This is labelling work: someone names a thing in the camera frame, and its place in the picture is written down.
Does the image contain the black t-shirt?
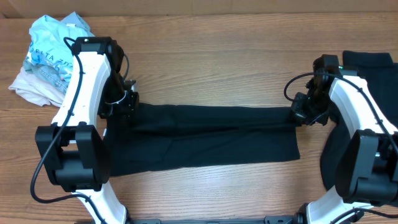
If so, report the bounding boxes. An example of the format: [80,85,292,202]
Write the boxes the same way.
[104,103,300,176]

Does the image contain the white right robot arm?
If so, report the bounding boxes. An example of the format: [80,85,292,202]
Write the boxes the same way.
[290,54,397,223]

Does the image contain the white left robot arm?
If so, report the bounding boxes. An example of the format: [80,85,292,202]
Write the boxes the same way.
[30,37,139,223]

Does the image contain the faded denim jeans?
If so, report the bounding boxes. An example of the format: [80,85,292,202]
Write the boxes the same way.
[23,60,69,95]

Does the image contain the black folded garment pile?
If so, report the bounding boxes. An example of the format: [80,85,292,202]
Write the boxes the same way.
[320,50,397,207]

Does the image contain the white cloth garment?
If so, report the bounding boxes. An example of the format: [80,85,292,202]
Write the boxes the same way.
[8,67,65,107]

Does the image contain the light blue printed shirt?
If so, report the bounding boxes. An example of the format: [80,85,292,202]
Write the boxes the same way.
[27,12,93,82]

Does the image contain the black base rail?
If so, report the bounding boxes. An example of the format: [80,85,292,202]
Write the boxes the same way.
[125,215,304,224]

